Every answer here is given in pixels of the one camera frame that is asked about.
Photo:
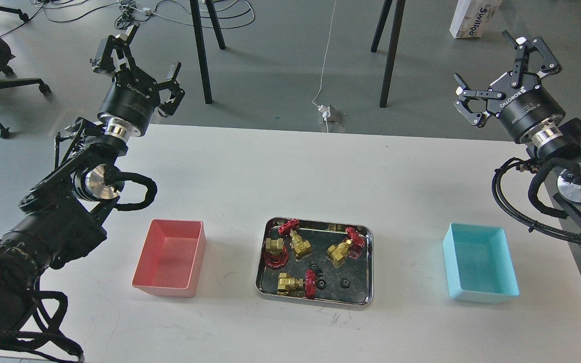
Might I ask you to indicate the black table leg right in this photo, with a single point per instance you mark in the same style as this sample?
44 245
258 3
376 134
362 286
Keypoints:
399 9

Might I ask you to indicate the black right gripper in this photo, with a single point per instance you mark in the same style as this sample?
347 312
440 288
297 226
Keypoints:
522 108

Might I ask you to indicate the black table leg left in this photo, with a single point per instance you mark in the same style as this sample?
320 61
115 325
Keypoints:
200 43

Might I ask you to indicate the brass valve red handle top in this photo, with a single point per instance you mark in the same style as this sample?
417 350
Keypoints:
300 246

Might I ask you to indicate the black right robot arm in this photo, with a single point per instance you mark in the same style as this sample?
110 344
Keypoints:
555 163

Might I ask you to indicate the brass valve red handle bottom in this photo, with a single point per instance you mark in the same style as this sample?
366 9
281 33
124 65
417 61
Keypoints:
288 285

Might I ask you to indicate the black table leg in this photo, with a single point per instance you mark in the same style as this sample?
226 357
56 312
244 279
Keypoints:
399 9
200 43

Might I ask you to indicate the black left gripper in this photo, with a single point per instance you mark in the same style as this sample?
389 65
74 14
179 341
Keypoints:
135 94

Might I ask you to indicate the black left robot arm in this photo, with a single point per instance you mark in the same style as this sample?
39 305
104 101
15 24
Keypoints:
65 211

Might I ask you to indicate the shiny metal tray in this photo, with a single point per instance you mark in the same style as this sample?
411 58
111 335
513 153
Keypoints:
321 235

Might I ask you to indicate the brass valve red handle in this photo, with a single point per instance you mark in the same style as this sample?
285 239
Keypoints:
288 285
351 246
300 246
275 253

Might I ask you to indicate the pink plastic box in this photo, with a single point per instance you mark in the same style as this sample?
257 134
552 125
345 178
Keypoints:
171 258

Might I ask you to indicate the white power adapter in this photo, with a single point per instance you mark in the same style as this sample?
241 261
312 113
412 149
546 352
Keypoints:
329 114

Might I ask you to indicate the white cardboard box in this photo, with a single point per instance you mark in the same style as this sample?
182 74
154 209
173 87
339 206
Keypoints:
471 18

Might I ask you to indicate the light blue plastic box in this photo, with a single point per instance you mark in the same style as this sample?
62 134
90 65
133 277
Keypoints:
478 264

